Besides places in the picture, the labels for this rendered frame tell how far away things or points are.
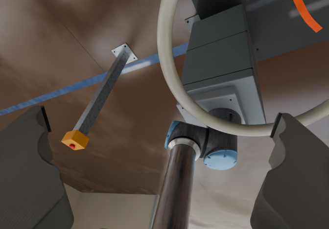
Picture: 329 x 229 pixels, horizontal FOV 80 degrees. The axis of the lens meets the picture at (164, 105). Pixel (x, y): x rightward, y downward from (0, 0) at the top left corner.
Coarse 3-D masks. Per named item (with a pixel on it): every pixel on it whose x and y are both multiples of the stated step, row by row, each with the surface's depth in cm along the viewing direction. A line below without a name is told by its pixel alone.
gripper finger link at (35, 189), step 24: (24, 120) 9; (0, 144) 8; (24, 144) 8; (48, 144) 9; (0, 168) 7; (24, 168) 7; (48, 168) 7; (0, 192) 6; (24, 192) 6; (48, 192) 6; (0, 216) 5; (24, 216) 5; (48, 216) 5; (72, 216) 7
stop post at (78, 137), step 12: (120, 48) 198; (120, 60) 190; (132, 60) 206; (108, 72) 180; (120, 72) 186; (108, 84) 169; (96, 96) 157; (96, 108) 153; (84, 120) 141; (72, 132) 133; (84, 132) 139; (72, 144) 132; (84, 144) 134
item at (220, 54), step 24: (192, 24) 163; (216, 24) 143; (240, 24) 127; (192, 48) 136; (216, 48) 122; (240, 48) 110; (192, 72) 117; (216, 72) 106; (240, 72) 97; (240, 96) 103; (264, 120) 113
